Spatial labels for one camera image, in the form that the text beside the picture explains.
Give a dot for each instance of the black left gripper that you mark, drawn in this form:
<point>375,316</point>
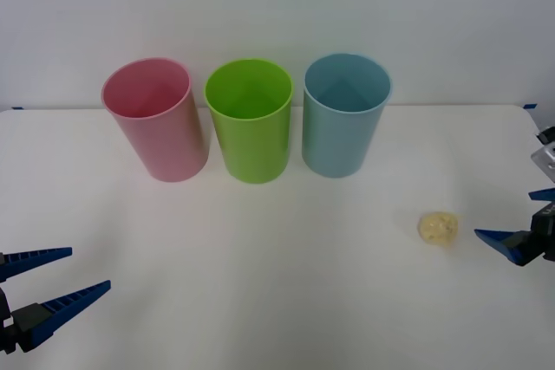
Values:
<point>4,305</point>

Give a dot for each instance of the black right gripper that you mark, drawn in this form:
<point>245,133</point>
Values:
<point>545,227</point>

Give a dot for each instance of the yellow ball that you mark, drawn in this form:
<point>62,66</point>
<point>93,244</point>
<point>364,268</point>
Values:
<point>439,229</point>

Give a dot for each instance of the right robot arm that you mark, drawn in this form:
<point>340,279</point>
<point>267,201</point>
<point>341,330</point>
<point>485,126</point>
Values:
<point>547,160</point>

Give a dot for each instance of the pink plastic bin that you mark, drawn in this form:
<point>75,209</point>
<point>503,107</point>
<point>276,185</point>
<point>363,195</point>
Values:
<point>169,144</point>

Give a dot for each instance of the pale blue plastic bin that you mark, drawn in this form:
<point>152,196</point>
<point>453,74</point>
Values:
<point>334,144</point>

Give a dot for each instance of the green plastic bin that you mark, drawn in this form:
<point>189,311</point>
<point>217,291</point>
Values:
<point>256,149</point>

